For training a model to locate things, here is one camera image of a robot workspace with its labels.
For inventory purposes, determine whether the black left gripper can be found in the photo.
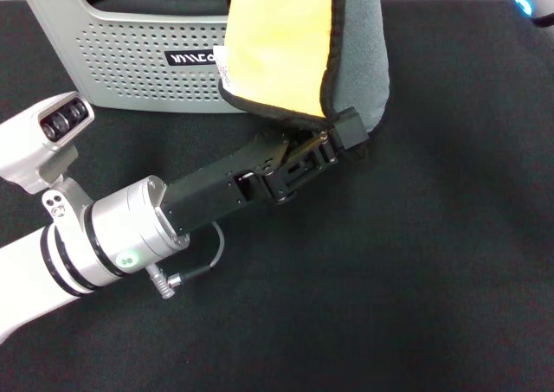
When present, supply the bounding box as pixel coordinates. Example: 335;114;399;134
158;107;370;240

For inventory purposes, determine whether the grey yellow towel black trim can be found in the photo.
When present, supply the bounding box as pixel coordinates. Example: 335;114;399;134
215;0;393;160

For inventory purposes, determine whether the black tablecloth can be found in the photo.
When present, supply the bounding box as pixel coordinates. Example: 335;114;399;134
0;0;554;392

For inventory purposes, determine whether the grey perforated storage box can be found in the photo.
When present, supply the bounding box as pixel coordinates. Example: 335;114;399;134
15;0;250;114

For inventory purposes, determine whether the grey left arm cable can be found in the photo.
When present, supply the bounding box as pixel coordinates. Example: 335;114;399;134
145;221;226;299

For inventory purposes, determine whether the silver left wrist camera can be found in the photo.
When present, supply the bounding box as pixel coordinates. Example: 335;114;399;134
0;91;95;202

